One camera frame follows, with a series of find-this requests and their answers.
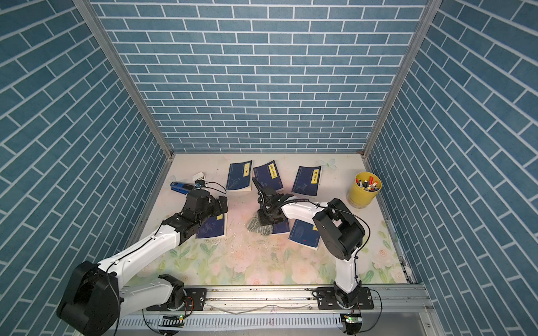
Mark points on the grey striped cloth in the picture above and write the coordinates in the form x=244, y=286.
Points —
x=255, y=226

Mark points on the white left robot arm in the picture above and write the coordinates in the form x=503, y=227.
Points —
x=97, y=296

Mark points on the yellow pen cup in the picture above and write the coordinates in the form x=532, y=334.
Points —
x=360, y=198

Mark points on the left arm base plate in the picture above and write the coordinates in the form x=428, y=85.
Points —
x=189, y=299

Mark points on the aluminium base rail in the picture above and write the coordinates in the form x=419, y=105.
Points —
x=235, y=300

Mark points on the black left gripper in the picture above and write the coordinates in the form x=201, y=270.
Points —
x=217, y=209

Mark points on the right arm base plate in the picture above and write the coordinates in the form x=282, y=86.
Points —
x=333, y=298

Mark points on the pens in cup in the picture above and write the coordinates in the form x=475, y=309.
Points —
x=369, y=185

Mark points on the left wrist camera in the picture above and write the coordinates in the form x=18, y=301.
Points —
x=200, y=183

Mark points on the blue book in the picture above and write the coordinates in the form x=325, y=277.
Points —
x=305, y=234
x=307, y=181
x=214, y=227
x=268, y=176
x=239, y=177
x=281, y=228

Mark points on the blue black stapler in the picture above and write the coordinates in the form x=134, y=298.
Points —
x=181, y=187

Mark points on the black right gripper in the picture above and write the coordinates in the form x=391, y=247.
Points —
x=263, y=220

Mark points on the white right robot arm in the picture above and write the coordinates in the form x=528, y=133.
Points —
x=341, y=231

